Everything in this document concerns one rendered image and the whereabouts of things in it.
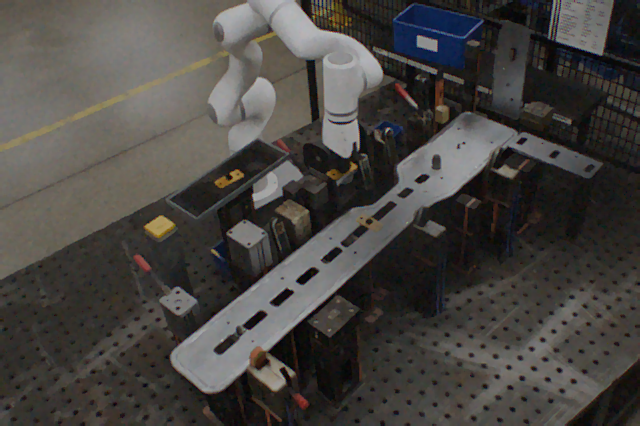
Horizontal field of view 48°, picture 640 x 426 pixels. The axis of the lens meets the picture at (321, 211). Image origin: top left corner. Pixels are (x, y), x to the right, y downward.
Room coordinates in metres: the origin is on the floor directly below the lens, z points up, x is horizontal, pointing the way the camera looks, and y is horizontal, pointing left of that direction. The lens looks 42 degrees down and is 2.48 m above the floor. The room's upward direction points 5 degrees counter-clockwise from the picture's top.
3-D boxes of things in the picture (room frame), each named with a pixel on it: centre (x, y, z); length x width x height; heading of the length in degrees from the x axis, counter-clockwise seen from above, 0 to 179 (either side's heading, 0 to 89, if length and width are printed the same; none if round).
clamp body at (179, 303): (1.29, 0.40, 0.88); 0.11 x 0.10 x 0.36; 44
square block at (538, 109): (2.00, -0.76, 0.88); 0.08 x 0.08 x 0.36; 44
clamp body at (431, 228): (1.50, -0.31, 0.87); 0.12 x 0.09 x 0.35; 44
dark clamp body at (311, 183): (1.70, 0.02, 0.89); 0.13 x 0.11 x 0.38; 44
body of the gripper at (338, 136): (1.53, -0.07, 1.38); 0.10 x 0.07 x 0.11; 37
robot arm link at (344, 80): (1.53, -0.08, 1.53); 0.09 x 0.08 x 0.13; 121
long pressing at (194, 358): (1.56, -0.13, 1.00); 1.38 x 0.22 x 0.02; 134
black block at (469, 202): (1.65, -0.46, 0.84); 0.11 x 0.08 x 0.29; 44
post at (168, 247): (1.48, 0.44, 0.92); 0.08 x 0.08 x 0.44; 44
